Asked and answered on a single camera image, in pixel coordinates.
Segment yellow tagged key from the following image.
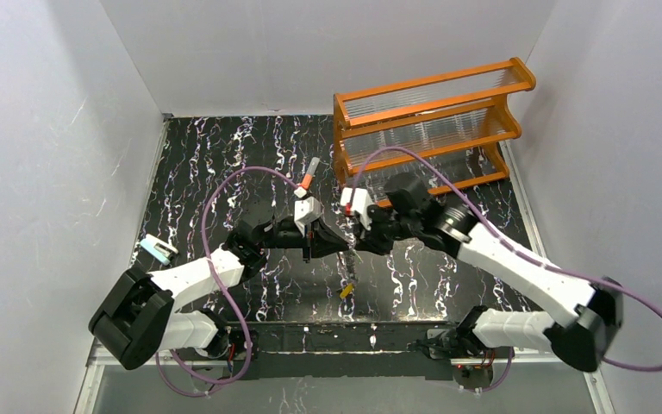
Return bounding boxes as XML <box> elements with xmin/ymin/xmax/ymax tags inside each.
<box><xmin>339</xmin><ymin>284</ymin><xmax>355</xmax><ymax>299</ymax></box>

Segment metal keyring holder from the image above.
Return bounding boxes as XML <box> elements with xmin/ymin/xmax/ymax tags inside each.
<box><xmin>343</xmin><ymin>250</ymin><xmax>358</xmax><ymax>281</ymax></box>

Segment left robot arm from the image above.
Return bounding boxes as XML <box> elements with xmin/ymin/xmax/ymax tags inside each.
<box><xmin>88</xmin><ymin>216</ymin><xmax>349</xmax><ymax>370</ymax></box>

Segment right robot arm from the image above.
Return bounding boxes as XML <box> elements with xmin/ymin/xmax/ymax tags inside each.
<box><xmin>340</xmin><ymin>172</ymin><xmax>623</xmax><ymax>372</ymax></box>

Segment orange white marker pen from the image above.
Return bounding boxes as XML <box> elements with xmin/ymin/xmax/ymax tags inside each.
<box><xmin>299</xmin><ymin>157</ymin><xmax>320</xmax><ymax>190</ymax></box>

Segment light blue stapler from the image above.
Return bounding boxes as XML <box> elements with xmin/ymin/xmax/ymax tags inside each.
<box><xmin>139</xmin><ymin>234</ymin><xmax>179</xmax><ymax>267</ymax></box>

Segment orange wooden shelf rack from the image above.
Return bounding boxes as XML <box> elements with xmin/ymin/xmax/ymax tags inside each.
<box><xmin>333</xmin><ymin>57</ymin><xmax>537</xmax><ymax>206</ymax></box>

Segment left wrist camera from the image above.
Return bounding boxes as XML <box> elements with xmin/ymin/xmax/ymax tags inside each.
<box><xmin>293</xmin><ymin>185</ymin><xmax>322</xmax><ymax>236</ymax></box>

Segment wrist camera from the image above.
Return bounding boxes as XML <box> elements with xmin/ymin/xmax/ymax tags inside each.
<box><xmin>340</xmin><ymin>187</ymin><xmax>374</xmax><ymax>230</ymax></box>
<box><xmin>293</xmin><ymin>185</ymin><xmax>322</xmax><ymax>236</ymax></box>

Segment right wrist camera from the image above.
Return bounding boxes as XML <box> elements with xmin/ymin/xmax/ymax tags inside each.
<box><xmin>340</xmin><ymin>187</ymin><xmax>374</xmax><ymax>230</ymax></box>

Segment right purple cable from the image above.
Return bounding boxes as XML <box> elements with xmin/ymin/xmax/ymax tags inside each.
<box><xmin>351</xmin><ymin>146</ymin><xmax>662</xmax><ymax>392</ymax></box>

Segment purple cable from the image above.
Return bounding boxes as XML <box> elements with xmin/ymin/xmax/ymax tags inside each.
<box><xmin>351</xmin><ymin>146</ymin><xmax>662</xmax><ymax>392</ymax></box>
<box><xmin>153</xmin><ymin>166</ymin><xmax>303</xmax><ymax>399</ymax></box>

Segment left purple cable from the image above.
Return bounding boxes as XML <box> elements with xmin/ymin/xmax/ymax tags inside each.
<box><xmin>153</xmin><ymin>166</ymin><xmax>303</xmax><ymax>399</ymax></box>

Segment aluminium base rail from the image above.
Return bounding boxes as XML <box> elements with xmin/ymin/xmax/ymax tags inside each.
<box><xmin>75</xmin><ymin>322</ymin><xmax>614</xmax><ymax>413</ymax></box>

